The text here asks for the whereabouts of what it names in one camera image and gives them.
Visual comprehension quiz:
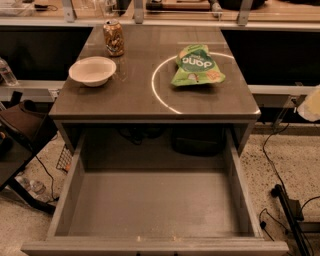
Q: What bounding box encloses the black bag under cabinet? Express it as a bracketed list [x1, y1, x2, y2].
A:
[171, 124, 225, 157]

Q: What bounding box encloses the black stand on floor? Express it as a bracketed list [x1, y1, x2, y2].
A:
[271, 184, 311, 256]

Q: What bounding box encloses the white paper bowl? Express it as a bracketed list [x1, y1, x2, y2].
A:
[69, 56, 117, 87]

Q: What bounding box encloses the black floor cable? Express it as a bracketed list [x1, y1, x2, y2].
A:
[261, 123, 291, 193]

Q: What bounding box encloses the clear plastic water bottle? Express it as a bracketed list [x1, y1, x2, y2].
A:
[0, 57, 18, 86]

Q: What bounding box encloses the green jalapeno chip bag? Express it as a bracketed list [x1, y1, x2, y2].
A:
[171, 44, 225, 86]

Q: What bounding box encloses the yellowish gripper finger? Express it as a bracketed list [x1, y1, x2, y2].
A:
[297, 85, 320, 122]

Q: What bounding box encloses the plastic water bottle on floor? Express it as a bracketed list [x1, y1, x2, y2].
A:
[16, 176, 50, 203]

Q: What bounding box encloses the open grey top drawer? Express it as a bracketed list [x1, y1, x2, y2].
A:
[21, 128, 288, 256]

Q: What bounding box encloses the brown patterned soda can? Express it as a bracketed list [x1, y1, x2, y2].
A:
[103, 19, 124, 57]

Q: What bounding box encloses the grey metal shelf rail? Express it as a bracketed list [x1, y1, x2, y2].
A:
[0, 0, 320, 31]

